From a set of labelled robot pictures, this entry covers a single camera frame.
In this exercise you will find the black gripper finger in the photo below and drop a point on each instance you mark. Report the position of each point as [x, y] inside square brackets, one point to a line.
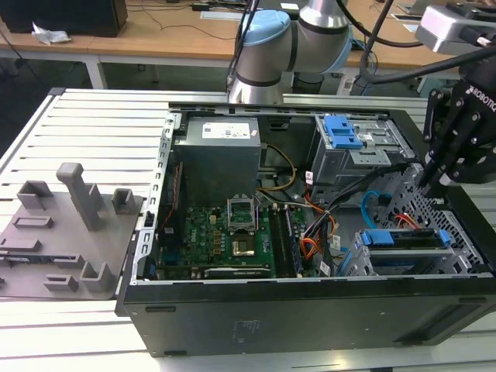
[434, 124]
[476, 166]

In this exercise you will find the hard disk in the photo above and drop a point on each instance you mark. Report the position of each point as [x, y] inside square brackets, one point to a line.
[379, 237]

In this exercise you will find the perforated metal disk bay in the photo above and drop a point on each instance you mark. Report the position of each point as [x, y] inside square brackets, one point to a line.
[461, 240]

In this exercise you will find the black RAM slot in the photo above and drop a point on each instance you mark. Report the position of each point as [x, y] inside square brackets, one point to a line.
[278, 240]
[293, 244]

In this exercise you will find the black expansion slot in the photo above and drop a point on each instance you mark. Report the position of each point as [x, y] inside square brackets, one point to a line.
[236, 272]

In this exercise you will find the blue drive latch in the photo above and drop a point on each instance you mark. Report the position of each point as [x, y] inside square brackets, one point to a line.
[341, 131]

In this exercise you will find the metal drive cage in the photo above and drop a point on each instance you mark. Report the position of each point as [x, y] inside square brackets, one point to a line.
[333, 166]

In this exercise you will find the silver laptop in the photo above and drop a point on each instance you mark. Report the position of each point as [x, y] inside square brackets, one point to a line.
[414, 5]

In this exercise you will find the grey power supply unit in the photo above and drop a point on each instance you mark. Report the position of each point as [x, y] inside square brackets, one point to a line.
[217, 162]

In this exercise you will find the CPU socket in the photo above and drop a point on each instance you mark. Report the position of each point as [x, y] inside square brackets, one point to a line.
[243, 247]

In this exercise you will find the black open PC case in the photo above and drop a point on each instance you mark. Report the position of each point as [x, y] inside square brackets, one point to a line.
[310, 321]

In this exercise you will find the green motherboard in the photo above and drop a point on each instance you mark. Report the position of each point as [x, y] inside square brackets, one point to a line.
[209, 236]

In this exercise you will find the black power adapter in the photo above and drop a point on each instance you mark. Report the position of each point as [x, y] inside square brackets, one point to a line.
[201, 7]

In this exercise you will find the wooden desk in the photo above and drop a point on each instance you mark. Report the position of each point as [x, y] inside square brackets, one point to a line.
[155, 42]

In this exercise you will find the black box on desk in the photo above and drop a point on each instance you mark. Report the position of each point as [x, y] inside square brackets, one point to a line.
[62, 15]

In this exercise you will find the grey parts rack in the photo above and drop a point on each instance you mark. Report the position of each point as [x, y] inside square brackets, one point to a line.
[58, 232]

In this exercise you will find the crumpled white paper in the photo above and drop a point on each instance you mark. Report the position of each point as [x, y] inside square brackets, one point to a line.
[50, 35]

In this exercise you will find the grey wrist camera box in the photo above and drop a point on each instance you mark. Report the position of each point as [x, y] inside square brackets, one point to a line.
[441, 29]

